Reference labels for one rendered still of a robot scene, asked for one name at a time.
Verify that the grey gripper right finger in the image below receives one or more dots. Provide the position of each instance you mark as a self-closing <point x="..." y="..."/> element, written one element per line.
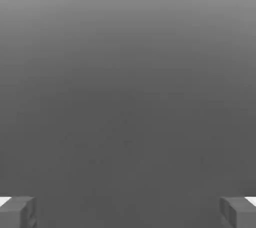
<point x="240" y="212"/>

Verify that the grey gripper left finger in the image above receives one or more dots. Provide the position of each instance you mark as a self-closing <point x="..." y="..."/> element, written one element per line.
<point x="16" y="212"/>

